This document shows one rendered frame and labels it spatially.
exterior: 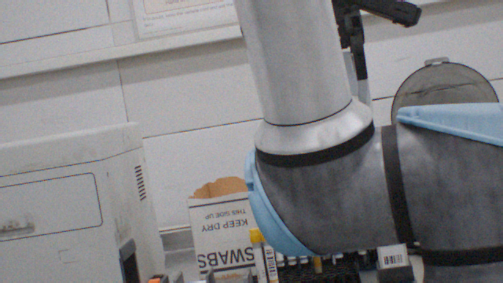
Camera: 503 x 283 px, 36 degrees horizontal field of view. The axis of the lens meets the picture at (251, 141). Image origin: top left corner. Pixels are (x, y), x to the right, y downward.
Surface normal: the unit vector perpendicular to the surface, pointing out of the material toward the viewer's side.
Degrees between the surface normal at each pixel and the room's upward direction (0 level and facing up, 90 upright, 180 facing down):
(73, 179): 90
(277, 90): 108
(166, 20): 92
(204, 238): 90
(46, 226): 90
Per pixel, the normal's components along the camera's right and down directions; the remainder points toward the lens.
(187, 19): -0.04, 0.11
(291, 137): -0.43, -0.31
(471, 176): -0.25, 0.01
